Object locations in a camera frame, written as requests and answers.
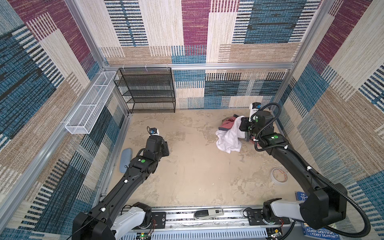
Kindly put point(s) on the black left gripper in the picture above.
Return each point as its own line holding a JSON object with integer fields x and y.
{"x": 165, "y": 148}

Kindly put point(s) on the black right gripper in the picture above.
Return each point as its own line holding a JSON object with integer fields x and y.
{"x": 244, "y": 120}

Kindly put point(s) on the white cloth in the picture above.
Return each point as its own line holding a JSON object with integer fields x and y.
{"x": 229, "y": 141}

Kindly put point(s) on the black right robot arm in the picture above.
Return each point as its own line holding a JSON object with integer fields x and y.
{"x": 326, "y": 202}

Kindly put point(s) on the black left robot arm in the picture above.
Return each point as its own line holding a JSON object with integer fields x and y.
{"x": 97, "y": 224}

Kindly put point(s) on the blue-grey oval pad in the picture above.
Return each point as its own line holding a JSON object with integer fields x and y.
{"x": 126, "y": 157}

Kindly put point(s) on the pink shirt with grey trim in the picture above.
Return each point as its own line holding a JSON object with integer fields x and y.
{"x": 228, "y": 123}

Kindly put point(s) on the black mesh shelf rack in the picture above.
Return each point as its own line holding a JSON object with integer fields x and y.
{"x": 147, "y": 90}

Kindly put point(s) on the roll of tape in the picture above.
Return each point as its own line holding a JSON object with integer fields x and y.
{"x": 279, "y": 176}

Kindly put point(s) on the grey handheld scanner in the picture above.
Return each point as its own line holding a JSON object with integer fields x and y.
{"x": 208, "y": 213}

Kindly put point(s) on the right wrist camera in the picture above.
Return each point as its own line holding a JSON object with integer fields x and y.
{"x": 254, "y": 107}

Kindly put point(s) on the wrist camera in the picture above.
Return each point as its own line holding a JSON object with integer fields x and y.
{"x": 254, "y": 107}
{"x": 153, "y": 131}

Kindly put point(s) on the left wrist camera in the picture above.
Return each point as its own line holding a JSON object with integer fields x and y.
{"x": 153, "y": 131}

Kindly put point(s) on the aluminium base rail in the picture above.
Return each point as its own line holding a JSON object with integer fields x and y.
{"x": 236, "y": 223}

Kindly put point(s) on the white wire mesh basket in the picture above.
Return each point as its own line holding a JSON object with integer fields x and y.
{"x": 90, "y": 108}

